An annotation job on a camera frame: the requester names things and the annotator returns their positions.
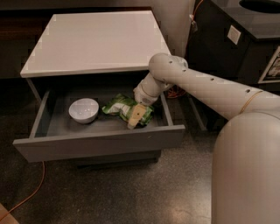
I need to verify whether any dark grey trash cabinet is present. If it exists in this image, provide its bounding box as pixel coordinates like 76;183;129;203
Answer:
186;0;280;93

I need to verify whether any grey drawer cabinet white top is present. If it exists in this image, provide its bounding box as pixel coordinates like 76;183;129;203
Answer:
19;10;173;171

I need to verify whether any grey ceramic bowl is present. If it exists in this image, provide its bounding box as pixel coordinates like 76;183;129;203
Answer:
68;98;99;124

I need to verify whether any orange extension cable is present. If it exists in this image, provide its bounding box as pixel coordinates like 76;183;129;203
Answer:
0;0;205;222

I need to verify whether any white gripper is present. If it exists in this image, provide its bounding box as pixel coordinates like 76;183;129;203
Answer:
128;79;162;130

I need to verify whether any white wall outlet plate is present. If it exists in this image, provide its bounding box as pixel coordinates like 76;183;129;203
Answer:
227;25;242;45

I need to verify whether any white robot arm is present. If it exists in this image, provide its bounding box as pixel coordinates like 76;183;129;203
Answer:
129;53;280;224

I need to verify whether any green rice chip bag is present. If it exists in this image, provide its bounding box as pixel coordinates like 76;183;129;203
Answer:
101;94;154;126

